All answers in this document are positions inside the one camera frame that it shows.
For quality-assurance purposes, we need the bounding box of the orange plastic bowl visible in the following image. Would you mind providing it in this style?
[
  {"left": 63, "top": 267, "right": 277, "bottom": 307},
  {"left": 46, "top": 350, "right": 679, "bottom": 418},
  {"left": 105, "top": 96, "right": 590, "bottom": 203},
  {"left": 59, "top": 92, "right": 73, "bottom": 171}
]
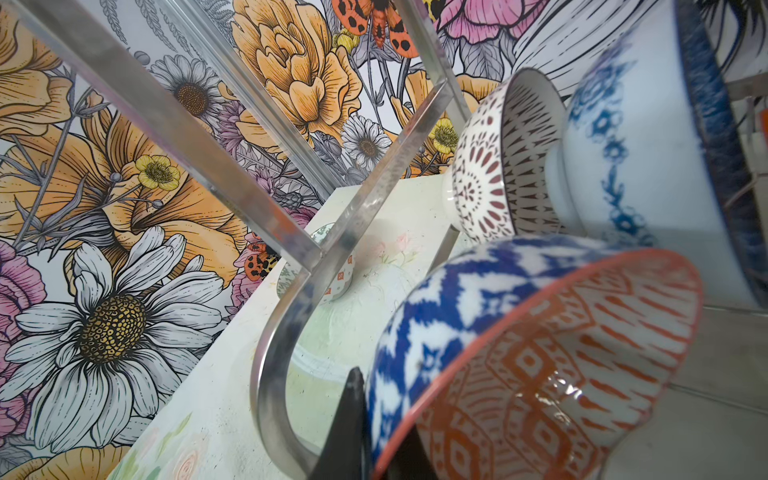
[{"left": 757, "top": 108, "right": 768, "bottom": 143}]

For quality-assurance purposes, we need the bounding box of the clear plastic lidded container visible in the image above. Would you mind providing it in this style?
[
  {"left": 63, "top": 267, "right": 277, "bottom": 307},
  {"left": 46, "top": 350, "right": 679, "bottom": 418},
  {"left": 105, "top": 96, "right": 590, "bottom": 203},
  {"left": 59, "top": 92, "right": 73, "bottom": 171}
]
[{"left": 289, "top": 263, "right": 417, "bottom": 383}]

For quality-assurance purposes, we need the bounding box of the blue floral ceramic bowl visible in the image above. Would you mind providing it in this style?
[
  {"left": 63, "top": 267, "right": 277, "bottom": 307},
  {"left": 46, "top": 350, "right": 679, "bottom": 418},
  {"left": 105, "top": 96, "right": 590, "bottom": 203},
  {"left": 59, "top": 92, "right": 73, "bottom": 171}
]
[{"left": 545, "top": 1, "right": 767, "bottom": 309}]

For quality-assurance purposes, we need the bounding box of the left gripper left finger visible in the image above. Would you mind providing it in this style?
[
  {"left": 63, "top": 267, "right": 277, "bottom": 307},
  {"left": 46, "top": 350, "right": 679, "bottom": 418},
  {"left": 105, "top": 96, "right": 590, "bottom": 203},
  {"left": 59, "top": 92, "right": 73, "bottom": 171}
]
[{"left": 308, "top": 367, "right": 366, "bottom": 480}]

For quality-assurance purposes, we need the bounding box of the red patterned ceramic bowl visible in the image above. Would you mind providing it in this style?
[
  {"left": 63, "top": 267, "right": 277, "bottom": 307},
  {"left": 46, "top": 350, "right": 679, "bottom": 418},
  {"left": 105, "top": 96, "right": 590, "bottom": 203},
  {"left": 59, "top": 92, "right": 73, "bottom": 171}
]
[{"left": 366, "top": 235, "right": 703, "bottom": 479}]

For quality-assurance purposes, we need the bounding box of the steel wire dish rack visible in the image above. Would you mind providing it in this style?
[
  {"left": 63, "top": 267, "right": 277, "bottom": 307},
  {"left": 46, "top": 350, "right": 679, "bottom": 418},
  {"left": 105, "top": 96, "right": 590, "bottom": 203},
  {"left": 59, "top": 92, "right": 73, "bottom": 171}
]
[{"left": 13, "top": 1, "right": 469, "bottom": 479}]

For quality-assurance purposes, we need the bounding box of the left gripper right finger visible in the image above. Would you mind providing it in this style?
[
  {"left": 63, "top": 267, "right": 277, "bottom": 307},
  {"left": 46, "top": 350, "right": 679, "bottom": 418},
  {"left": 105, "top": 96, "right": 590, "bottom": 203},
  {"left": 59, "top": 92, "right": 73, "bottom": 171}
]
[{"left": 385, "top": 440, "right": 438, "bottom": 480}]

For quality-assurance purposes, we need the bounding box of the white black lattice bowl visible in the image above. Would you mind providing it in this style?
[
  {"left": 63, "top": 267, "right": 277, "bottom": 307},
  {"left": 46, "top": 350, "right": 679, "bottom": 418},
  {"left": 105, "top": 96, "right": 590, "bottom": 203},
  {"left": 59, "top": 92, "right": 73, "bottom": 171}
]
[{"left": 443, "top": 68, "right": 568, "bottom": 244}]

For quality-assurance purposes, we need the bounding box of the green patterned ceramic bowl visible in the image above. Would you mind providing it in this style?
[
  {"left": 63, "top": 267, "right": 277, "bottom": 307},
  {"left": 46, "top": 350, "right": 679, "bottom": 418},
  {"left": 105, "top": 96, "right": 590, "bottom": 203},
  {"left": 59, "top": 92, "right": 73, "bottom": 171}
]
[{"left": 276, "top": 223, "right": 355, "bottom": 305}]

